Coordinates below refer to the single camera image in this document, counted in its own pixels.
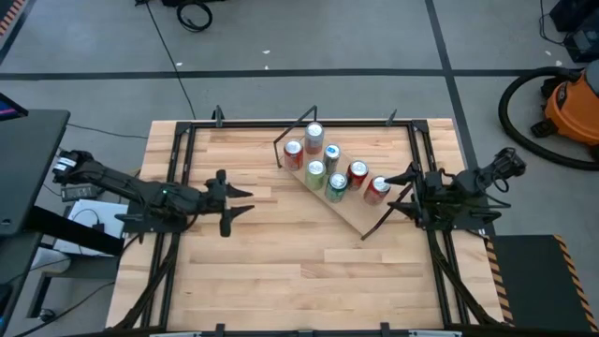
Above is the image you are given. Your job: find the tall silver beverage can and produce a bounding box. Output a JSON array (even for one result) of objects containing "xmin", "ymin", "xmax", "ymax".
[{"xmin": 304, "ymin": 121, "xmax": 326, "ymax": 155}]

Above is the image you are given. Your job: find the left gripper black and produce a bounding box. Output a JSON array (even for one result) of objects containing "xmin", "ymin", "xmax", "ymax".
[{"xmin": 201, "ymin": 168, "xmax": 256, "ymax": 238}]

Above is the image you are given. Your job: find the black mat with hazard stripes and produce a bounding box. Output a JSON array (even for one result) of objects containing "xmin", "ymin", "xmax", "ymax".
[{"xmin": 484, "ymin": 233, "xmax": 599, "ymax": 334}]

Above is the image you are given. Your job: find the coiled black cable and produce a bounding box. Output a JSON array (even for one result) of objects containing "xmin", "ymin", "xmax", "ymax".
[{"xmin": 175, "ymin": 0, "xmax": 214, "ymax": 34}]

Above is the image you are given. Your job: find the black equipment case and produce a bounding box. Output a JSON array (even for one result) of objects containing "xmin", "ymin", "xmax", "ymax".
[{"xmin": 537, "ymin": 0, "xmax": 599, "ymax": 65}]

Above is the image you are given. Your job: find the red soda can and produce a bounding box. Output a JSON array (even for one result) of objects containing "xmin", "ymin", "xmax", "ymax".
[
  {"xmin": 362, "ymin": 175, "xmax": 392, "ymax": 207},
  {"xmin": 346, "ymin": 159, "xmax": 370, "ymax": 192},
  {"xmin": 283, "ymin": 139, "xmax": 305, "ymax": 172}
]

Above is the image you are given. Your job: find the orange shop vacuum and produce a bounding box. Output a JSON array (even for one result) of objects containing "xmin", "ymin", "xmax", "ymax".
[
  {"xmin": 497, "ymin": 65, "xmax": 599, "ymax": 172},
  {"xmin": 531, "ymin": 60, "xmax": 599, "ymax": 160}
]

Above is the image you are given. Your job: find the black desk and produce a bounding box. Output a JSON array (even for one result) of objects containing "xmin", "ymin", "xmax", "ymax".
[{"xmin": 0, "ymin": 109, "xmax": 125, "ymax": 324}]

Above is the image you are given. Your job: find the black power adapter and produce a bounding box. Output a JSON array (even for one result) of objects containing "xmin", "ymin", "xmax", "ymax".
[{"xmin": 60, "ymin": 184, "xmax": 102, "ymax": 202}]

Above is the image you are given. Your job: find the white box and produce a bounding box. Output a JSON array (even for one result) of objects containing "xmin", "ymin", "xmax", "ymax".
[{"xmin": 51, "ymin": 198, "xmax": 130, "ymax": 257}]

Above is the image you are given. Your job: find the thin black floor cable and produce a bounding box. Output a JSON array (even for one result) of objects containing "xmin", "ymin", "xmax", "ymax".
[{"xmin": 66, "ymin": 123, "xmax": 150, "ymax": 140}]

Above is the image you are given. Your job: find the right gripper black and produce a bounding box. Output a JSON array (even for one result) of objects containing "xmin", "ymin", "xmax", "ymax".
[{"xmin": 384, "ymin": 162, "xmax": 445, "ymax": 229}]

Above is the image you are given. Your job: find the long black floor cable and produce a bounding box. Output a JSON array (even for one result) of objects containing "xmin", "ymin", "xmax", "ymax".
[{"xmin": 139, "ymin": 0, "xmax": 197, "ymax": 121}]

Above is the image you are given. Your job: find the slim can with blue tab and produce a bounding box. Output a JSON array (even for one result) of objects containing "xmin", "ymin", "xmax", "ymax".
[{"xmin": 322, "ymin": 143, "xmax": 343, "ymax": 175}]

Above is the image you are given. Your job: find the dark green soda can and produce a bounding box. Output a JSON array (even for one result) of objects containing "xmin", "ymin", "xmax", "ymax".
[{"xmin": 324, "ymin": 171, "xmax": 349, "ymax": 204}]

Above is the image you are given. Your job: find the lit screen on desk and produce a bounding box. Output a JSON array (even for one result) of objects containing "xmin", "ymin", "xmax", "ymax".
[{"xmin": 0, "ymin": 92, "xmax": 29, "ymax": 123}]

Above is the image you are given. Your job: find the wooden shelf with black legs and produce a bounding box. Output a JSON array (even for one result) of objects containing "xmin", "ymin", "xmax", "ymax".
[{"xmin": 272, "ymin": 105, "xmax": 416, "ymax": 242}]

